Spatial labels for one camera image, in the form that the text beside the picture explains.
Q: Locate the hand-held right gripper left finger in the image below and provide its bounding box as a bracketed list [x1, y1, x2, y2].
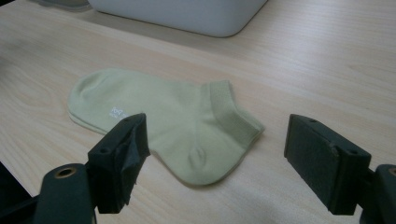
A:
[87, 113, 151, 215]

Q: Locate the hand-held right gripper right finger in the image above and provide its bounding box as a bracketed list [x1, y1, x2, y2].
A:
[283, 113, 373, 216]

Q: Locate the light green ankle sock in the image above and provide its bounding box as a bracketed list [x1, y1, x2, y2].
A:
[66, 67, 266, 188]

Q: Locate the white divided storage box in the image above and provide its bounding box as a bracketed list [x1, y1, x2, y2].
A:
[87, 0, 269, 38]

